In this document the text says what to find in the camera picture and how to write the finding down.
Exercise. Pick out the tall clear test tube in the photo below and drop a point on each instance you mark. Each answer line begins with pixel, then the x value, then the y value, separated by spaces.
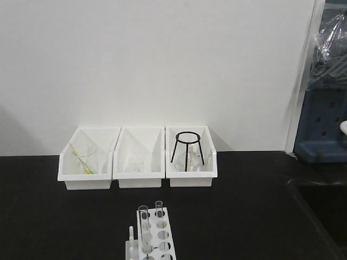
pixel 145 229

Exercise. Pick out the short clear test tube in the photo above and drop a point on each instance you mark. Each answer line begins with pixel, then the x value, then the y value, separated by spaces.
pixel 159 209

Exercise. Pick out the white test tube rack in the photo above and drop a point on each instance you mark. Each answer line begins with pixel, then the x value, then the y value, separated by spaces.
pixel 156 243

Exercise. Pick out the blue-grey pegboard drying rack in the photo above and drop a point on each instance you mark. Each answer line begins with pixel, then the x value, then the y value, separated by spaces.
pixel 319 138

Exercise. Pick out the right white storage bin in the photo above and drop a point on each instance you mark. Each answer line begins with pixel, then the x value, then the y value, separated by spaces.
pixel 207 172

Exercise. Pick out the white storage bin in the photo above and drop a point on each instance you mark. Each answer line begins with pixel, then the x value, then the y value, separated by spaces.
pixel 146 142
pixel 105 139
pixel 207 172

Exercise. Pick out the glass conical flask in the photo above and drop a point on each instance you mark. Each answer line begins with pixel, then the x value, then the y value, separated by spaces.
pixel 189 160

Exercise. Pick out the middle white storage bin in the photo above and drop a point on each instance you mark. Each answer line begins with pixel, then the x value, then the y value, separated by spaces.
pixel 146 142

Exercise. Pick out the small glass beaker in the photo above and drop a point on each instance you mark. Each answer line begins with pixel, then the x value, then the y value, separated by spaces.
pixel 136 164

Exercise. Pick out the glass beaker with yellow rod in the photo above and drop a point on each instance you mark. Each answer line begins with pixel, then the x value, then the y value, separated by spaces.
pixel 86 156

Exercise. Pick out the left white storage bin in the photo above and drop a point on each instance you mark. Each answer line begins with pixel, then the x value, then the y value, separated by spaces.
pixel 105 139

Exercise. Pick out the black lab sink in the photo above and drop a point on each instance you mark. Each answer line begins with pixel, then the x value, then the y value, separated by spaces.
pixel 324 203

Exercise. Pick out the plastic bag of pegs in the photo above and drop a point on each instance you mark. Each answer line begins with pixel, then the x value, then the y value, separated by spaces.
pixel 328 68

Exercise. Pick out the white lab faucet green knobs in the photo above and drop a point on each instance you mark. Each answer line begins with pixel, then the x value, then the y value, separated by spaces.
pixel 343 127

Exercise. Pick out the black wire tripod stand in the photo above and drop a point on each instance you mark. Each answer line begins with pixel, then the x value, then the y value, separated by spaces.
pixel 182 140

